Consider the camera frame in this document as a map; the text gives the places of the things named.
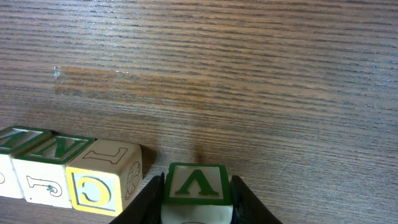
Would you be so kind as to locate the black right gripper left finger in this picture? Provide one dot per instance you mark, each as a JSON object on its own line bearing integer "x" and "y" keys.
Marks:
{"x": 146, "y": 206}

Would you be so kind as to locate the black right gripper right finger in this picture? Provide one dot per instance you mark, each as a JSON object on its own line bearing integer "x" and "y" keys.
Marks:
{"x": 247, "y": 207}

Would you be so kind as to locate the small white red-drawing block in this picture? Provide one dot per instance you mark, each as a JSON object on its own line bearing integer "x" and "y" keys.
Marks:
{"x": 196, "y": 193}

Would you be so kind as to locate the lone yellow wooden block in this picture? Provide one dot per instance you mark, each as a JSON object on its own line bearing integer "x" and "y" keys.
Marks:
{"x": 105, "y": 177}

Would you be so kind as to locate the white red-check wooden block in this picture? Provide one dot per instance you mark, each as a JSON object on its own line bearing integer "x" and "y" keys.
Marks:
{"x": 41, "y": 170}

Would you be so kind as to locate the white red-striped wooden block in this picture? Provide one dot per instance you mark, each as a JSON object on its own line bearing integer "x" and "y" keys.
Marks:
{"x": 15, "y": 140}

